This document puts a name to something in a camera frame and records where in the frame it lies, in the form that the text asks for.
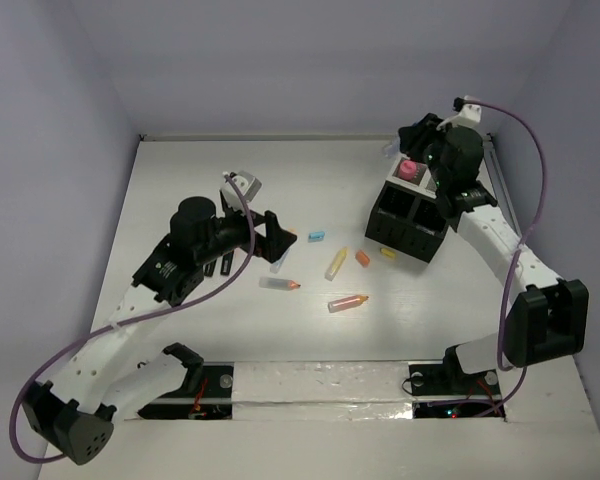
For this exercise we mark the dark orange marker cap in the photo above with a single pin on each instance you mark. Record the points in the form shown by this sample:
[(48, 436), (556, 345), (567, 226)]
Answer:
[(362, 258)]

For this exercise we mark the red orange marker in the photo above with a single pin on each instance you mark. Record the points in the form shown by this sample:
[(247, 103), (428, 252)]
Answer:
[(346, 303)]

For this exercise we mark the aluminium rail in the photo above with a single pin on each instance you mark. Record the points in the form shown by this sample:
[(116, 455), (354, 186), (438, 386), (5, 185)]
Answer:
[(522, 267)]

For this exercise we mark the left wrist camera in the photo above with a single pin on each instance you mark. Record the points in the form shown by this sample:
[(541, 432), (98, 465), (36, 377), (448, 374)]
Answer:
[(247, 184)]

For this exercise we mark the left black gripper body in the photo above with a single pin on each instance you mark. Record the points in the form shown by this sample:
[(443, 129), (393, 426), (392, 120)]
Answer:
[(268, 236)]

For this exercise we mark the yellow marker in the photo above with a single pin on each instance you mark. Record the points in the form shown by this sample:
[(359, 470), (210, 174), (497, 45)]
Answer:
[(336, 264)]

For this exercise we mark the light blue marker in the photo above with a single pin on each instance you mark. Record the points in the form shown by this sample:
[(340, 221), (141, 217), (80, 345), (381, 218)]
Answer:
[(276, 266)]

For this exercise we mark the black and white organizer box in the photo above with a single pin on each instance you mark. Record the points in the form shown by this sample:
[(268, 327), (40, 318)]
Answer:
[(404, 216)]

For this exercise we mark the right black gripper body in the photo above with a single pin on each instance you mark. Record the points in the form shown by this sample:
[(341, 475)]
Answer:
[(438, 172)]

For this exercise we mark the pink cap marker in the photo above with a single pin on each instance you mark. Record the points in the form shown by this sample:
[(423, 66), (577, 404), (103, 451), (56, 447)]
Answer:
[(407, 170)]

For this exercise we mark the orange tip clear marker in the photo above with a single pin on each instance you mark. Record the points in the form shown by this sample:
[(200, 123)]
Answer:
[(278, 284)]

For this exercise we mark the yellow marker cap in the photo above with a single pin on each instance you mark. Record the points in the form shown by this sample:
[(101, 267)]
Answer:
[(388, 253)]

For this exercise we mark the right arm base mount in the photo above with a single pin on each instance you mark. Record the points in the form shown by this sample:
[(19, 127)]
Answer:
[(436, 394)]

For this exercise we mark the light blue marker cap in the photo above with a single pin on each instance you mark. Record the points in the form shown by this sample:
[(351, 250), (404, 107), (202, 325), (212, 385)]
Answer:
[(316, 236)]

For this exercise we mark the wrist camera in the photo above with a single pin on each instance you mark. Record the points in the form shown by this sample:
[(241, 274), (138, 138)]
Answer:
[(468, 112), (247, 184)]

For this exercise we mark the clear blue cap bottle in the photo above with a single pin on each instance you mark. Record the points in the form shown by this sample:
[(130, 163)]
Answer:
[(391, 150)]

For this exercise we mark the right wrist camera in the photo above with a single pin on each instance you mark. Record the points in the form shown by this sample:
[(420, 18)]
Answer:
[(468, 112)]

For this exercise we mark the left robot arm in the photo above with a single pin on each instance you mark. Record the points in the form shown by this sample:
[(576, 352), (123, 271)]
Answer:
[(76, 398)]

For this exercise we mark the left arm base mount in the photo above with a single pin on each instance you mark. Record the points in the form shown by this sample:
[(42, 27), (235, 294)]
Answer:
[(212, 401)]

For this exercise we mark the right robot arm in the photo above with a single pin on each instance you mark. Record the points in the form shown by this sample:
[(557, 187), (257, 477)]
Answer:
[(542, 315)]

